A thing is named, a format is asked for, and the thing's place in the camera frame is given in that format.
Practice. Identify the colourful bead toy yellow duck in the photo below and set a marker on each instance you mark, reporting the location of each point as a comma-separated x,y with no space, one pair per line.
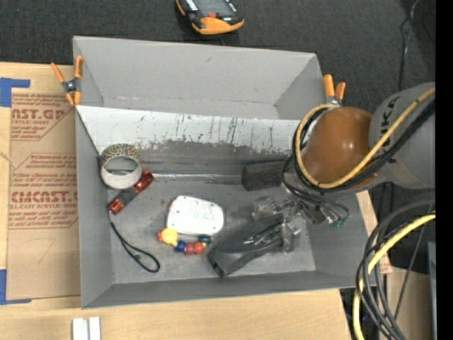
170,236

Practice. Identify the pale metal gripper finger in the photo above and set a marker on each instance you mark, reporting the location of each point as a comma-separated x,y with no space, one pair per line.
289,236
264,207

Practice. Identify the grey metal bin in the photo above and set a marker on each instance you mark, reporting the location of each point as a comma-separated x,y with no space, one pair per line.
198,83

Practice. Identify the dark grey stapler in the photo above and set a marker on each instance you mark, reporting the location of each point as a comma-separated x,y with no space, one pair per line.
237,253

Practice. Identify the colourful patterned tape roll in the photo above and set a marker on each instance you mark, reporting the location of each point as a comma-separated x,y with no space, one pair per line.
120,181

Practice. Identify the white oval plastic device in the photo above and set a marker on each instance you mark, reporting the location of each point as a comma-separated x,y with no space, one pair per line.
194,215

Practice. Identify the brown cardboard board red print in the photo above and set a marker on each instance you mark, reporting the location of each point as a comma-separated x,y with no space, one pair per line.
42,246

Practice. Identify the dark flat block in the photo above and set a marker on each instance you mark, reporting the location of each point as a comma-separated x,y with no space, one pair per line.
263,175

